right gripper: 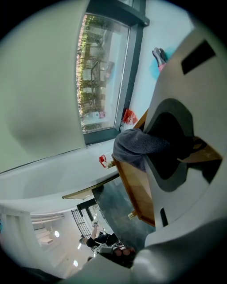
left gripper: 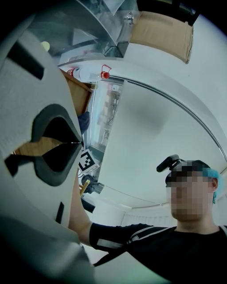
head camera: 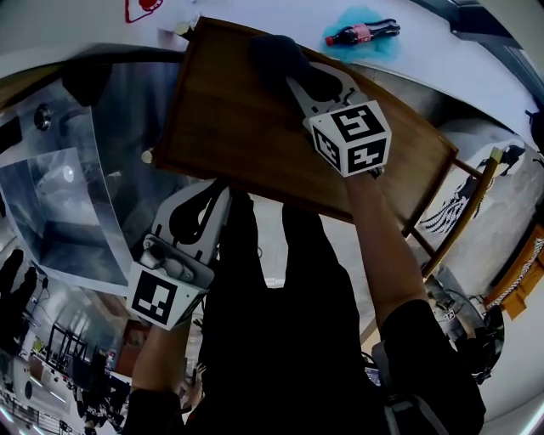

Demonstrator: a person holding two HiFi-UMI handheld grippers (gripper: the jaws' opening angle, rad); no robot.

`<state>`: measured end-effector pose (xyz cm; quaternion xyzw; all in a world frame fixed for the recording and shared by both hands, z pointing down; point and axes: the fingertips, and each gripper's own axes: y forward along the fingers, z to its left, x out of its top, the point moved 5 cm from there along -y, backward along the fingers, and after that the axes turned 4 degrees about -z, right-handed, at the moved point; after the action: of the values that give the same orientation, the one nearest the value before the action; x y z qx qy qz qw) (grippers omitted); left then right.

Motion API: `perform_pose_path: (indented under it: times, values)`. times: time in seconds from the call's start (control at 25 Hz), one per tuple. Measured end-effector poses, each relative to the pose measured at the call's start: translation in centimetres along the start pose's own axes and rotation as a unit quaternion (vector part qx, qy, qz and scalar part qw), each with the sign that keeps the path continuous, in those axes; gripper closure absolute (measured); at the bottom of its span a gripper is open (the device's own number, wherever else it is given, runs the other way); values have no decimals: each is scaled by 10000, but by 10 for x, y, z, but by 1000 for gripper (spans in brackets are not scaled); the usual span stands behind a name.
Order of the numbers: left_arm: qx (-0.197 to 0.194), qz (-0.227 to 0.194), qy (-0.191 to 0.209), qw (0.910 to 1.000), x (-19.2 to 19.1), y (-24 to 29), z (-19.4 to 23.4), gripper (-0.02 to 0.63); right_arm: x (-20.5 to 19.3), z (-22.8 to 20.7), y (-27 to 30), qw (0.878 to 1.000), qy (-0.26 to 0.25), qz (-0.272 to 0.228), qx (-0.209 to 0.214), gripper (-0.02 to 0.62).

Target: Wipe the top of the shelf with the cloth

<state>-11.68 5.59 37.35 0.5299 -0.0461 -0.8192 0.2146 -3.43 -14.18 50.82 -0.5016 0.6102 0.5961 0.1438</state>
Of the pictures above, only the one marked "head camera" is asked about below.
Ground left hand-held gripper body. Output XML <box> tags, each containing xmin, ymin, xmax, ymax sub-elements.
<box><xmin>125</xmin><ymin>177</ymin><xmax>233</xmax><ymax>331</ymax></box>

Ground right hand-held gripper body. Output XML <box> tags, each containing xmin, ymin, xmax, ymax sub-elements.
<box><xmin>285</xmin><ymin>63</ymin><xmax>393</xmax><ymax>179</ymax></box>

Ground dark cloth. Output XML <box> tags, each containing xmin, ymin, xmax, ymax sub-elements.
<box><xmin>247</xmin><ymin>34</ymin><xmax>342</xmax><ymax>99</ymax></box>

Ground brown wooden shelf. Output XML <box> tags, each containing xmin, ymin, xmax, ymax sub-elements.
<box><xmin>141</xmin><ymin>15</ymin><xmax>505</xmax><ymax>278</ymax></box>

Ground person's right forearm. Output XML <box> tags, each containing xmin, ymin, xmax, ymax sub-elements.
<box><xmin>343</xmin><ymin>168</ymin><xmax>431</xmax><ymax>330</ymax></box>

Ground person's left forearm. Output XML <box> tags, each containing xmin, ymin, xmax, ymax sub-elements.
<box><xmin>130</xmin><ymin>312</ymin><xmax>201</xmax><ymax>394</ymax></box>

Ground blue cloth mat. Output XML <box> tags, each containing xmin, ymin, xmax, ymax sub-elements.
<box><xmin>320</xmin><ymin>5</ymin><xmax>403</xmax><ymax>65</ymax></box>

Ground yellow fringed cloth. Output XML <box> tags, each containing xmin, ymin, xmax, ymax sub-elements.
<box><xmin>483</xmin><ymin>223</ymin><xmax>544</xmax><ymax>320</ymax></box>

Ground cola bottle with red label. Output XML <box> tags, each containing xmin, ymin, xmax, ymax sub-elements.
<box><xmin>325</xmin><ymin>18</ymin><xmax>402</xmax><ymax>48</ymax></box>

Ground person's black trousers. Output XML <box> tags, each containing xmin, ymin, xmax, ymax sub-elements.
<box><xmin>197</xmin><ymin>190</ymin><xmax>386</xmax><ymax>435</ymax></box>

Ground white fabric with black print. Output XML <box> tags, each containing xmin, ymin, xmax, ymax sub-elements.
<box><xmin>414</xmin><ymin>129</ymin><xmax>544</xmax><ymax>298</ymax></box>

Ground person's black left sleeve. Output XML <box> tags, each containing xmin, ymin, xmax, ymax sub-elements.
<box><xmin>122</xmin><ymin>385</ymin><xmax>189</xmax><ymax>435</ymax></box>

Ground person's black sleeve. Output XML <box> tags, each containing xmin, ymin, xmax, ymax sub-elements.
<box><xmin>122</xmin><ymin>385</ymin><xmax>189</xmax><ymax>435</ymax></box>
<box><xmin>377</xmin><ymin>298</ymin><xmax>487</xmax><ymax>435</ymax></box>

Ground person's black right sleeve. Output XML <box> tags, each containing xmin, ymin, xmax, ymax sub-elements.
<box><xmin>377</xmin><ymin>298</ymin><xmax>487</xmax><ymax>435</ymax></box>

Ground grey backpack strap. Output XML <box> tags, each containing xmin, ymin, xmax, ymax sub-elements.
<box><xmin>371</xmin><ymin>338</ymin><xmax>433</xmax><ymax>435</ymax></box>

